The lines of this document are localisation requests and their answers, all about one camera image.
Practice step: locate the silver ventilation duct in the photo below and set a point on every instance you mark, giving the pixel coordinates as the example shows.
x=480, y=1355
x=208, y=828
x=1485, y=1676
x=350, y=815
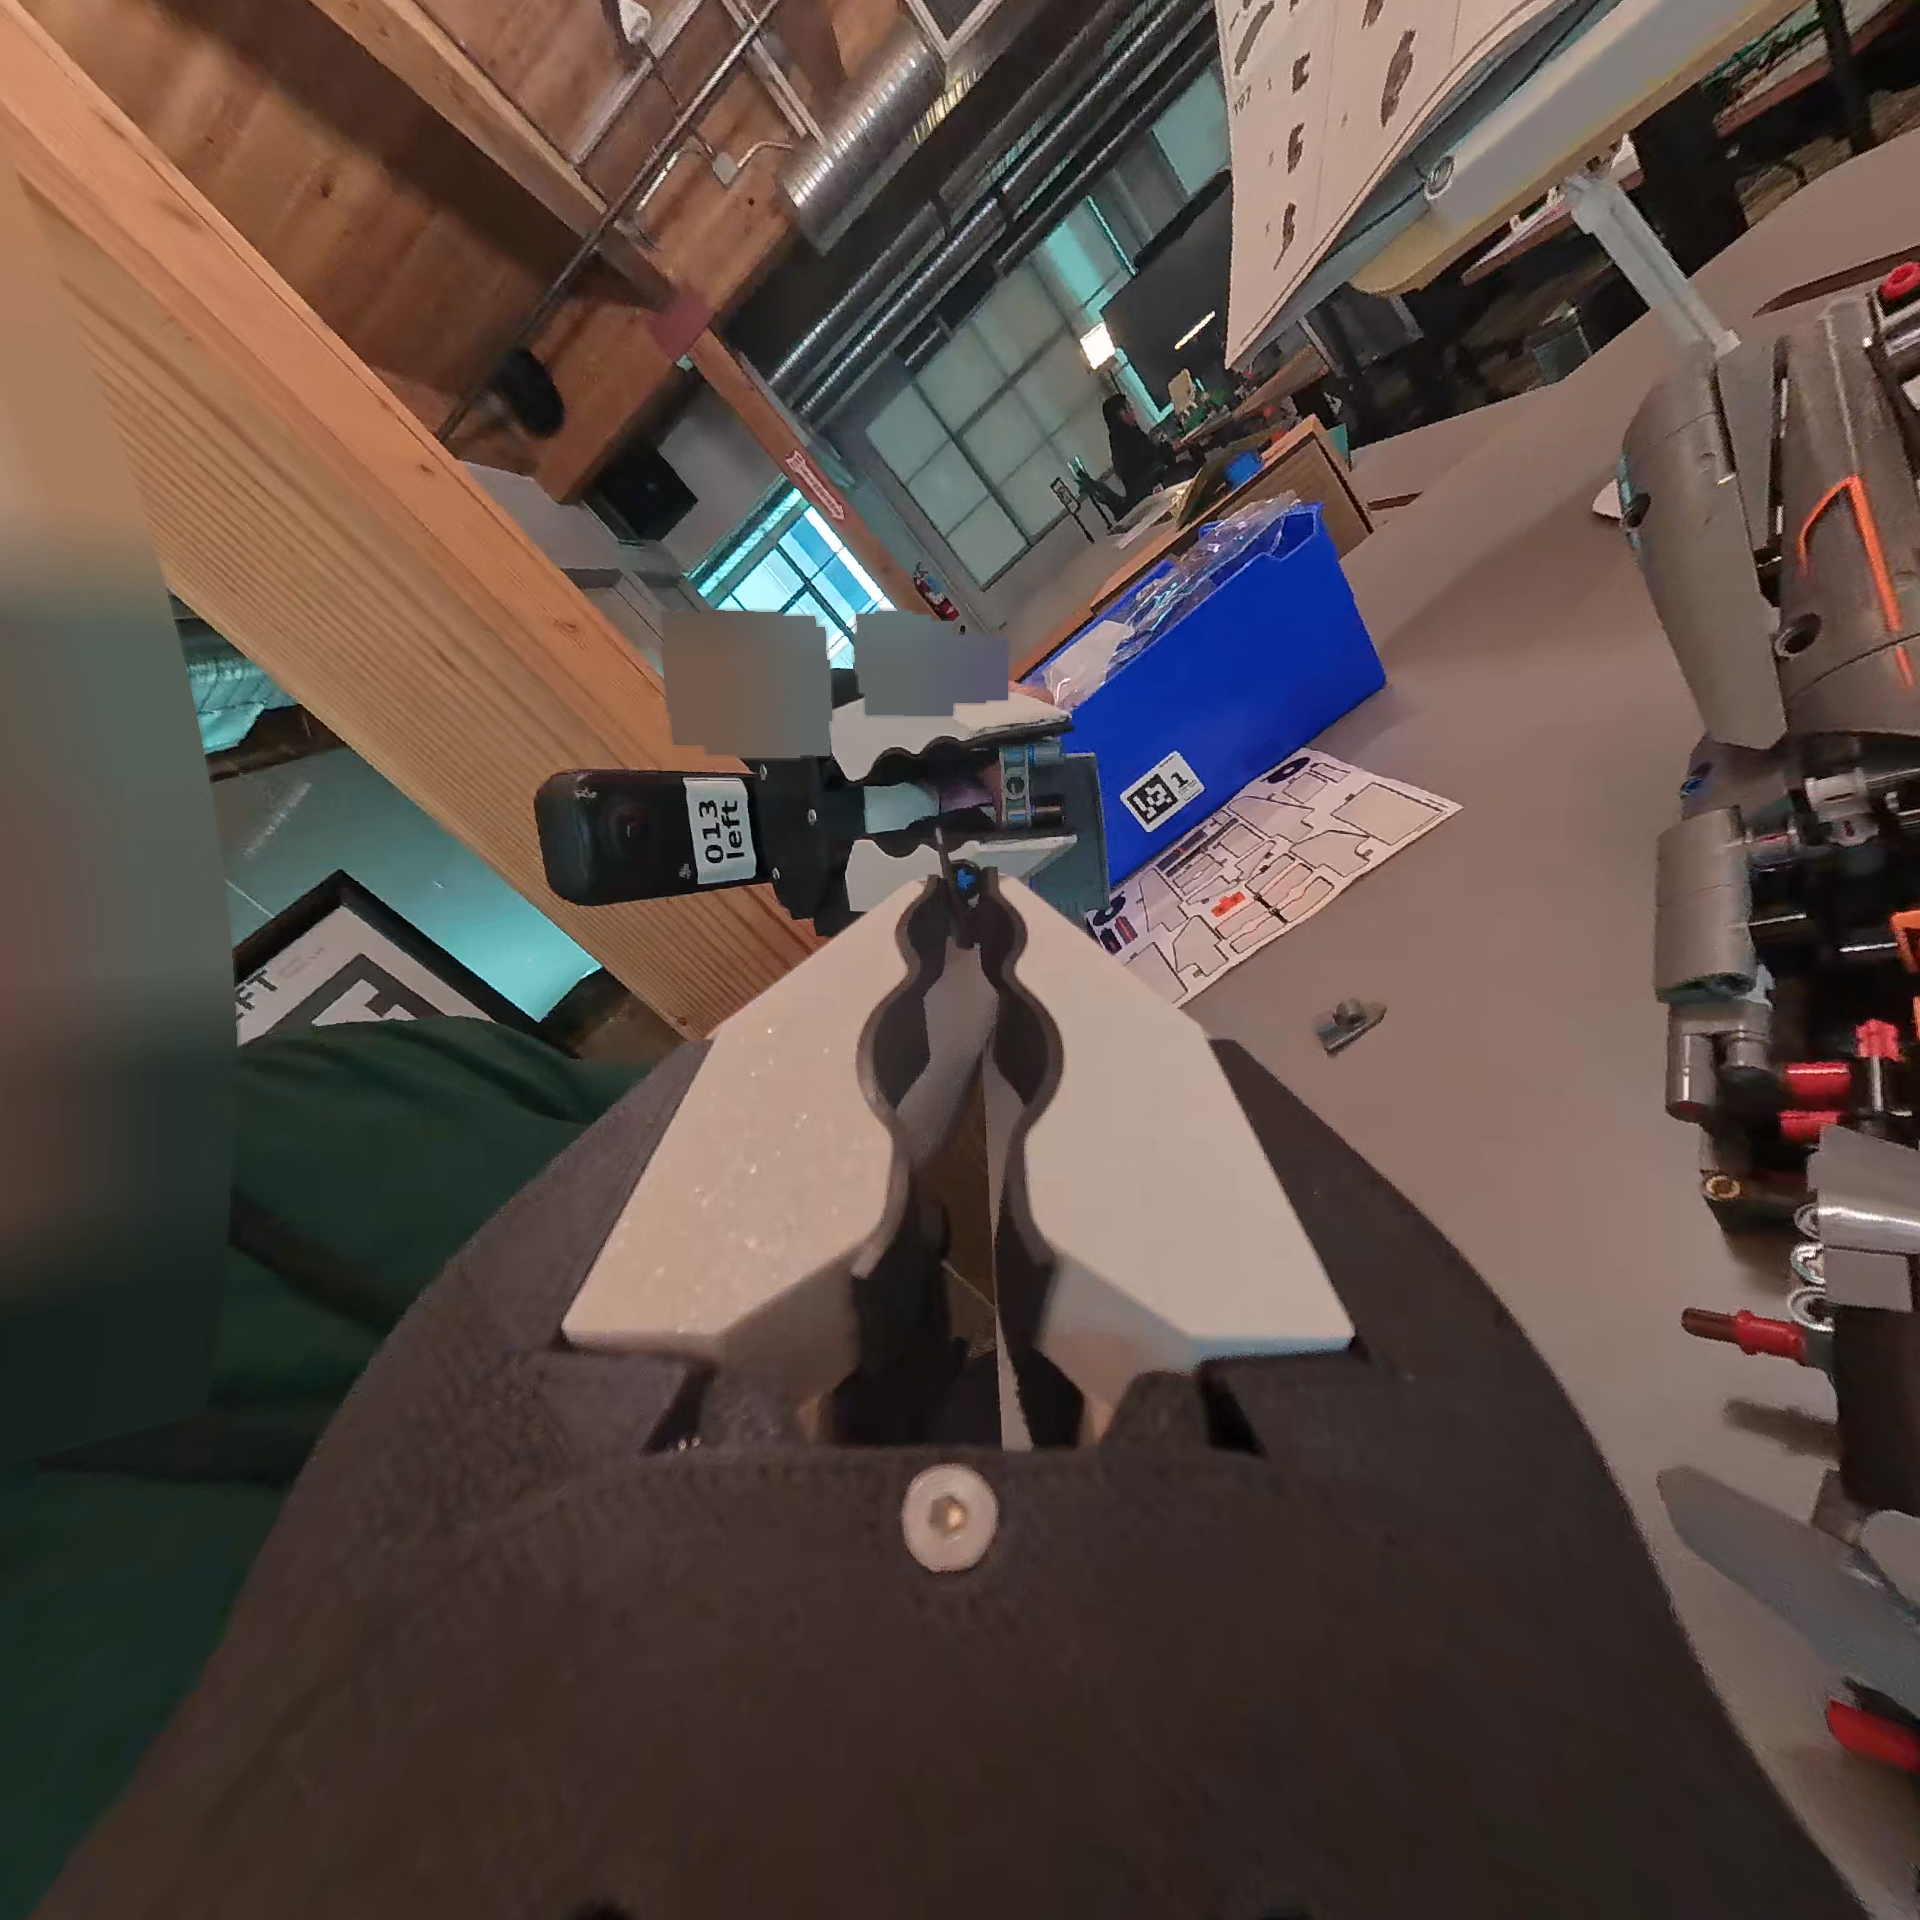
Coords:
x=869, y=136

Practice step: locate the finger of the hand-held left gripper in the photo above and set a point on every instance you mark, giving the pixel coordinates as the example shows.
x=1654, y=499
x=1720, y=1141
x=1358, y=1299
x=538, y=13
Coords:
x=916, y=739
x=1020, y=851

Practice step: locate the dark green cloth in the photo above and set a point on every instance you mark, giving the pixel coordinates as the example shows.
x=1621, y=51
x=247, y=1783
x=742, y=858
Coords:
x=376, y=1141

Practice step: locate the red fire extinguisher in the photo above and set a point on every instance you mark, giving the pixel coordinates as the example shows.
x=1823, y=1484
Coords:
x=941, y=592

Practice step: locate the grey lego car model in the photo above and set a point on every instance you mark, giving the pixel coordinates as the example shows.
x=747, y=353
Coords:
x=1800, y=599

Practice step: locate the clear plastic bags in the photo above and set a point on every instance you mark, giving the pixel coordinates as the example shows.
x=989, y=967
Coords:
x=1186, y=586

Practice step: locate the black speaker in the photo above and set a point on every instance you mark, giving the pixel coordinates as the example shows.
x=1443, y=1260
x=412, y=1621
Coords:
x=645, y=491

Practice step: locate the cardboard box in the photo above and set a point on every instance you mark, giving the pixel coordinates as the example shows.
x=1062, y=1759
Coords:
x=1307, y=465

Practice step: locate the red wall sign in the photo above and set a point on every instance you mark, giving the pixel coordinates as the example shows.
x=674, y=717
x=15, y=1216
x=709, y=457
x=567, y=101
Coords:
x=821, y=483

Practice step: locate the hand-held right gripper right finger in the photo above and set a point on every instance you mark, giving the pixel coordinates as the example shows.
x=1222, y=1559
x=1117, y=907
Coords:
x=1186, y=1201

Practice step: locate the black ceiling camera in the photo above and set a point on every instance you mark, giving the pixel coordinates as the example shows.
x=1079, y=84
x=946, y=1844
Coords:
x=530, y=388

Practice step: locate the blue plastic bin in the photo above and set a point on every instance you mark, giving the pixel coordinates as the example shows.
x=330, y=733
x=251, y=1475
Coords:
x=1261, y=675

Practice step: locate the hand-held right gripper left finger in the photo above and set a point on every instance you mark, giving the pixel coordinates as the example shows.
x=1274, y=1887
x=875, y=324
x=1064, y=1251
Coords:
x=751, y=1170

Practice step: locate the small grey lego piece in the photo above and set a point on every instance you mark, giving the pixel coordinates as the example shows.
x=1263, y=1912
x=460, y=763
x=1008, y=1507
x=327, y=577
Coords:
x=1350, y=1025

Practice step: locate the pale raised desk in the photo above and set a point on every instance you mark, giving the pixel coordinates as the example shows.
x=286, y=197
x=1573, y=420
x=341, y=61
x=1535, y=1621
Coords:
x=1516, y=211

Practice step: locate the white sticker sheet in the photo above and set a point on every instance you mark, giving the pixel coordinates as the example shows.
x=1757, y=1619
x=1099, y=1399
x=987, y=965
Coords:
x=1291, y=869

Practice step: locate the black lego subassembly blue pins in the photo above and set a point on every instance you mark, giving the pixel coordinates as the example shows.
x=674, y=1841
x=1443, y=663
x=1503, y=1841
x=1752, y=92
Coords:
x=1072, y=809

